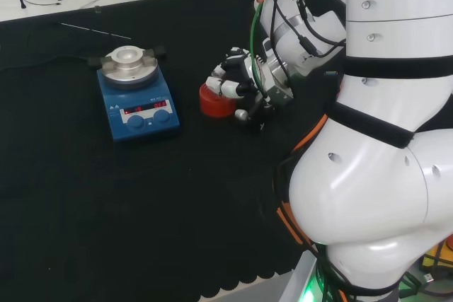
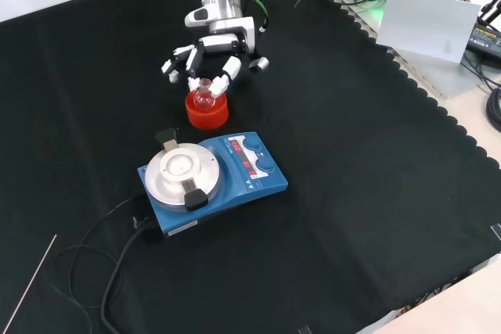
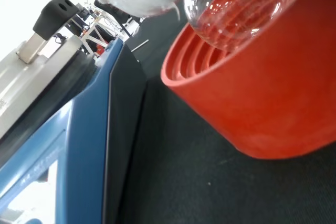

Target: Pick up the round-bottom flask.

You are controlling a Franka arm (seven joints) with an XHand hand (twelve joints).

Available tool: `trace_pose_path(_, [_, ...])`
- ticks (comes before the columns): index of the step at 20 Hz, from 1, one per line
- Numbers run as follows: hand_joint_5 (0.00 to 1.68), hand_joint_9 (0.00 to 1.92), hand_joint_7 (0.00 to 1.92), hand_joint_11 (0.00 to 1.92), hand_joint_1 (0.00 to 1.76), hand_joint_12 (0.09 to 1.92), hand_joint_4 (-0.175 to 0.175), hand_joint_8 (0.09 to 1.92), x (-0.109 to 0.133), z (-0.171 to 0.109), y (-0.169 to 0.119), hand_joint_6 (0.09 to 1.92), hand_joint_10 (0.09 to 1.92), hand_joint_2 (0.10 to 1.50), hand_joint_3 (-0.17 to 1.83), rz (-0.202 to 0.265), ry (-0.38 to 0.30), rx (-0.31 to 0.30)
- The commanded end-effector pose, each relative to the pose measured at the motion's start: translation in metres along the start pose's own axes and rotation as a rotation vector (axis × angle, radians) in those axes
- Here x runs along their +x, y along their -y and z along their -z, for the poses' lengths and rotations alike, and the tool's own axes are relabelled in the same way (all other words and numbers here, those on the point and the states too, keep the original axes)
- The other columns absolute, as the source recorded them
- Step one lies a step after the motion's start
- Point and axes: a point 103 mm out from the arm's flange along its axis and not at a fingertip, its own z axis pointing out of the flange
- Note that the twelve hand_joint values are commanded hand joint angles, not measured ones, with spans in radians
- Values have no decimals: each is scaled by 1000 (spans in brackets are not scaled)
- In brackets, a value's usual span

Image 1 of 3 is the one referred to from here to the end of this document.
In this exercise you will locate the clear cloth clip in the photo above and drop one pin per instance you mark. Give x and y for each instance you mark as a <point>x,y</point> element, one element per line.
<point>97,9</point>

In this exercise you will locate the black bench cloth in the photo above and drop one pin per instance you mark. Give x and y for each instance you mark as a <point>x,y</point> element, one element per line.
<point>141,210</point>

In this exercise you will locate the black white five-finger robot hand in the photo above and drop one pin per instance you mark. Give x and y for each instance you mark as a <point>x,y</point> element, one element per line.
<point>244,75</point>

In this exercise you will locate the red round flask holder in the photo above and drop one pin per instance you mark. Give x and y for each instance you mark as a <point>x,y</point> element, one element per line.
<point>212,104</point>

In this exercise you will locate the blue-base heater with steel plate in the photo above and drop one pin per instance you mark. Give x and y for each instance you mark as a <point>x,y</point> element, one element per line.
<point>141,104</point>

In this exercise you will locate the thin metal probe rod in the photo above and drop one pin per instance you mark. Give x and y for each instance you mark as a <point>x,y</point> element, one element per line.
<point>95,31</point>

